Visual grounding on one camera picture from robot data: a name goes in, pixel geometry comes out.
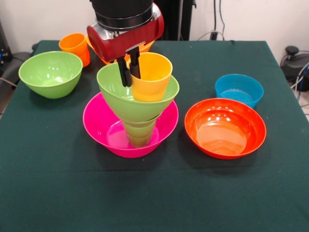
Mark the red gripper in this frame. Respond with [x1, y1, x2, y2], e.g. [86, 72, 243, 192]
[86, 2, 165, 87]

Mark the yellow plastic cup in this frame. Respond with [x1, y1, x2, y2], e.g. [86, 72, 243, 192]
[129, 52, 173, 102]

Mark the large green plastic bowl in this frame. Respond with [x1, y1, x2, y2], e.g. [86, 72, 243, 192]
[18, 50, 84, 99]
[96, 62, 180, 123]

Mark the small green plastic bowl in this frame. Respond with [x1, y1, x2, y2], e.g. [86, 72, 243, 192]
[123, 113, 161, 124]

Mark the green plastic cup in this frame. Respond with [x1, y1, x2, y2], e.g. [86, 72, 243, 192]
[123, 118, 157, 148]

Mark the pink plastic bowl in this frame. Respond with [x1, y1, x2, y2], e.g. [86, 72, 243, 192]
[83, 91, 180, 159]

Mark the black computer tower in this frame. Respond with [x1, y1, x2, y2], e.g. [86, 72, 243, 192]
[0, 20, 13, 63]

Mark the large orange plastic bowl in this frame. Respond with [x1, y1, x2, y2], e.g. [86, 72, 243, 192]
[85, 35, 155, 65]

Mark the orange plastic cup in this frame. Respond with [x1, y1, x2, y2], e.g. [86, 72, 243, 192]
[58, 32, 91, 68]

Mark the blue plastic bowl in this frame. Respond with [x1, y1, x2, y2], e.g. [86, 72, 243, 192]
[215, 73, 265, 109]

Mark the red plastic bowl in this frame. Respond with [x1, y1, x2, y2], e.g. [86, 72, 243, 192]
[184, 98, 267, 160]

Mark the dark grey floor case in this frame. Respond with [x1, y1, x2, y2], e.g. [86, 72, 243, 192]
[0, 52, 32, 84]

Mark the dark green table cloth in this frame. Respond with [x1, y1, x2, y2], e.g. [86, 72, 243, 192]
[0, 40, 309, 232]

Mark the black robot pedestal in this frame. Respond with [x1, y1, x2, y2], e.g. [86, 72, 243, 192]
[154, 0, 194, 41]

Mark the black wall cable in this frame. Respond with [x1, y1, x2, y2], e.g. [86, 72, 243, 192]
[218, 0, 226, 34]

